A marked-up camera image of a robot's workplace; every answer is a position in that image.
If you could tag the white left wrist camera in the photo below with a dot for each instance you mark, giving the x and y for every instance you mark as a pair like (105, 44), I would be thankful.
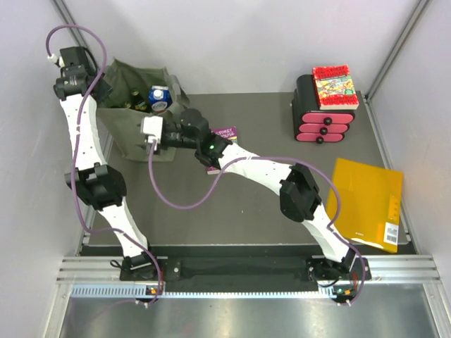
(56, 60)

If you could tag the aluminium frame rail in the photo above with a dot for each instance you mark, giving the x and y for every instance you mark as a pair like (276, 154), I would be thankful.
(89, 277)

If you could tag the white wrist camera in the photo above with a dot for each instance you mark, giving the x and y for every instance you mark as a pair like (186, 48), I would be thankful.
(56, 60)
(152, 129)

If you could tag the blue juice carton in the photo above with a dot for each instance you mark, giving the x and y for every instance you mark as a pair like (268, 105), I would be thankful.
(159, 98)

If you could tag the purple treehouse book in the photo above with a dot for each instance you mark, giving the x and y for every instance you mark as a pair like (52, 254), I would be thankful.
(228, 133)

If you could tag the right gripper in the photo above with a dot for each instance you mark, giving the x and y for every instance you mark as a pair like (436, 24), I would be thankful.
(163, 147)

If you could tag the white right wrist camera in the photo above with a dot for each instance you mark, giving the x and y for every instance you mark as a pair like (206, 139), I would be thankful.
(152, 129)

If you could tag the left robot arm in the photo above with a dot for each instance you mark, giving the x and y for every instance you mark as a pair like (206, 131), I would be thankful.
(80, 87)

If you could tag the yellow folder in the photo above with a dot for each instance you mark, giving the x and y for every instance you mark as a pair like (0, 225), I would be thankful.
(370, 203)

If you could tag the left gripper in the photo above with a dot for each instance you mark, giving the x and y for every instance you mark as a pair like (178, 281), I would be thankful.
(104, 90)

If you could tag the black pink drawer unit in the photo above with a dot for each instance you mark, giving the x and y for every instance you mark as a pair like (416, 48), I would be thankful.
(310, 123)

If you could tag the green canvas bag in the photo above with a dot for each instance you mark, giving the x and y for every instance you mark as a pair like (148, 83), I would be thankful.
(119, 117)

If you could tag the red comic book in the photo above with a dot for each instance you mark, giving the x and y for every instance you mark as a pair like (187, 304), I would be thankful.
(335, 88)

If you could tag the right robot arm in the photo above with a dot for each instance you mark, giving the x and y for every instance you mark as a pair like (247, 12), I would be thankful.
(292, 182)

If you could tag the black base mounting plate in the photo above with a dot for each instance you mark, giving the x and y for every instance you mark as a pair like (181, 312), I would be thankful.
(251, 274)

